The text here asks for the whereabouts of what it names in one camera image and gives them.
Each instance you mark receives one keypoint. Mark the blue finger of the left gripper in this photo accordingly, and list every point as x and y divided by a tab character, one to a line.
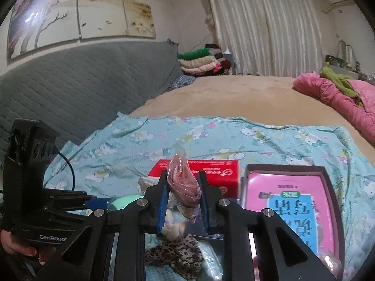
98	203

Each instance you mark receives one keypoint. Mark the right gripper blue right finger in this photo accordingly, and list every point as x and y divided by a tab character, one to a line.
213	222

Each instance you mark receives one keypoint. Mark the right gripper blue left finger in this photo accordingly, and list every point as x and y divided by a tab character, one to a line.
158	197

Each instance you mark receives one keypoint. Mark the white floral scrunchie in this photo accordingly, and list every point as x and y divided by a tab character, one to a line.
145	182

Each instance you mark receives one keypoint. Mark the green beauty sponge egg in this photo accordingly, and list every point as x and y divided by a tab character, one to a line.
119	203

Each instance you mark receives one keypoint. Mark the cream bear purple dress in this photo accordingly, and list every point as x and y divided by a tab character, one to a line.
174	226

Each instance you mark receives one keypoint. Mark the leopard print scrunchie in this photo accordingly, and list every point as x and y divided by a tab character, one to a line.
183	255

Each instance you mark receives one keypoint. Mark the brown sponge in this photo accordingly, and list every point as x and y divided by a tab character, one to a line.
332	263

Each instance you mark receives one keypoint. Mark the person left hand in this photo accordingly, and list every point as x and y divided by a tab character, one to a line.
13	245

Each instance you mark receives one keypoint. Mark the red white tissue box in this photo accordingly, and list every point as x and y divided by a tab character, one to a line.
223	174

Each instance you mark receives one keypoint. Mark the light blue cartoon print sheet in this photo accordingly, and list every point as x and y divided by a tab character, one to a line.
111	160

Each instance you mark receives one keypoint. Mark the pink blue Chinese book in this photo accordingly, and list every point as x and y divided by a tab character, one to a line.
302	200

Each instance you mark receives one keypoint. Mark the maroon shallow box tray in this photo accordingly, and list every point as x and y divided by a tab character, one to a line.
305	169

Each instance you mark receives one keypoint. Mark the grey quilted headboard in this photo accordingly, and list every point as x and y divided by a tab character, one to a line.
79	90

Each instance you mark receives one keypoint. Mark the tan round bed mattress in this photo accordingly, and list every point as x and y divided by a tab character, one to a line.
267	100

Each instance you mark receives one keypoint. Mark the dark floral pillow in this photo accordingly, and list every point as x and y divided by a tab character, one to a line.
181	81

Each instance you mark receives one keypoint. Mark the stack of folded clothes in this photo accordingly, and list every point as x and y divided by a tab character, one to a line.
207	61

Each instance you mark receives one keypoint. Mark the pink quilted comforter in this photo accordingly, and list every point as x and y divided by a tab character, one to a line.
362	119

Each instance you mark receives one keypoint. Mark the green blanket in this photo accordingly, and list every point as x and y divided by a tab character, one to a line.
342	82

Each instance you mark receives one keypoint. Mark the white curtain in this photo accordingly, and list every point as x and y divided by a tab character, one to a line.
269	37

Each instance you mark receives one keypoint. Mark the cluttered side table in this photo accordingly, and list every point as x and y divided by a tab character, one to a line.
344	62

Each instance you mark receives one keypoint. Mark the cherry blossom wall painting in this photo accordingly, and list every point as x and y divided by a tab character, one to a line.
39	23

